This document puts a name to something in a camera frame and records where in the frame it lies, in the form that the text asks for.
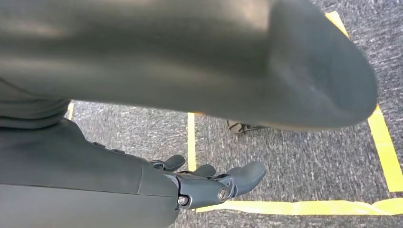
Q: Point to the yellow floor tape marking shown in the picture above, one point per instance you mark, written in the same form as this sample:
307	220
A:
384	148

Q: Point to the ribbed grey right arm sleeve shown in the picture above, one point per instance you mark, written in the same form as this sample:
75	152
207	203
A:
28	110

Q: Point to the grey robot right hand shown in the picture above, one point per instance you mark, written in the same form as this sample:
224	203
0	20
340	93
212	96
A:
189	56

